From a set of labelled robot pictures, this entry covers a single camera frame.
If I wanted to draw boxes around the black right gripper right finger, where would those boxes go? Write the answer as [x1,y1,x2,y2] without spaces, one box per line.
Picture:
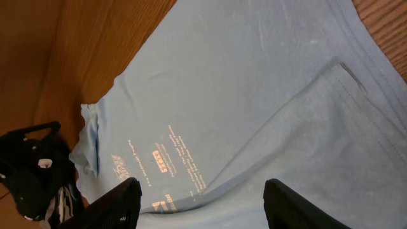
[263,179,349,229]

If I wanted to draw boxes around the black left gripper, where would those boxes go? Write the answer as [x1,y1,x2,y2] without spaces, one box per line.
[1,121,61,149]

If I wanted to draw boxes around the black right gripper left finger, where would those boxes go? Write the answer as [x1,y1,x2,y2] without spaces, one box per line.
[58,177,142,229]

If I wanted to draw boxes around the light blue printed t-shirt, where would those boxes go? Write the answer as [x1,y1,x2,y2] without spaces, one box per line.
[71,0,406,228]

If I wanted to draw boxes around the black folded garment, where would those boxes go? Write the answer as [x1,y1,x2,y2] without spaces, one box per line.
[1,134,85,228]

